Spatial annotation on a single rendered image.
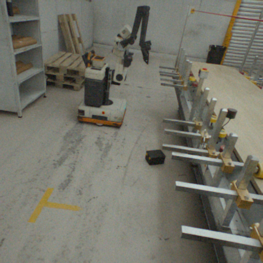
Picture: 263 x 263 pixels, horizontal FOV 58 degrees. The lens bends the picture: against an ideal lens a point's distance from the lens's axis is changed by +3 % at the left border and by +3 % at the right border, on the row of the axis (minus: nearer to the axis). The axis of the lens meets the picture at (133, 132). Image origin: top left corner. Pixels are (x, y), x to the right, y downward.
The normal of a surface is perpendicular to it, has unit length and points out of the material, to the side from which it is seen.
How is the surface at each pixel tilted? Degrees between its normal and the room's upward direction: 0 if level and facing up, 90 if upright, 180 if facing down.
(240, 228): 0
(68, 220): 0
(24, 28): 90
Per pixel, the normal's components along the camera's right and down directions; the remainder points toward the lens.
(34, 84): -0.08, 0.48
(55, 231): 0.13, -0.87
